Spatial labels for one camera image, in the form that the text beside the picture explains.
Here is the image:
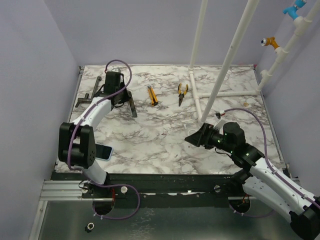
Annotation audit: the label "yellow handled pliers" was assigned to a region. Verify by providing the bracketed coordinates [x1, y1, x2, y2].
[178, 83, 189, 107]

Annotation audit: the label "white PVC pipe frame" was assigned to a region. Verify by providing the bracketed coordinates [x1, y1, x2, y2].
[188, 0, 320, 123]

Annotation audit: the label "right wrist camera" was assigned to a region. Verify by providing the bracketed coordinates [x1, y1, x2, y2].
[214, 110, 227, 130]

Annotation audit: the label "dark metal crank handle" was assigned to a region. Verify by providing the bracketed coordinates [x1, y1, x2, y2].
[74, 76, 102, 108]

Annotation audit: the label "yellow utility knife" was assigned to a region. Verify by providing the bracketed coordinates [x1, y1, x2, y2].
[147, 85, 158, 107]

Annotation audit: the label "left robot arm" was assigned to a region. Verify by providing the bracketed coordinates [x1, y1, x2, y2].
[58, 71, 138, 198]

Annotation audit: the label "small black ring knob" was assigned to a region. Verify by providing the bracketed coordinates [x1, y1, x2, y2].
[84, 222, 95, 233]

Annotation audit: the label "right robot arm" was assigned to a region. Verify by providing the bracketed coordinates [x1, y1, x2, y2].
[184, 122, 320, 240]

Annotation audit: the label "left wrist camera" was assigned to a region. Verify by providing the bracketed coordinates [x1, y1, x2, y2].
[111, 67, 122, 74]

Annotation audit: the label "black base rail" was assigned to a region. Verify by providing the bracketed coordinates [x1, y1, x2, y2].
[51, 172, 253, 212]

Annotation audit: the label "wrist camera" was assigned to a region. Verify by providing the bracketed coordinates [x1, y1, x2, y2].
[214, 110, 227, 130]
[111, 67, 122, 74]

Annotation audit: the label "blue cased phone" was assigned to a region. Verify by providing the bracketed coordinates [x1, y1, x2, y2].
[95, 144, 113, 162]

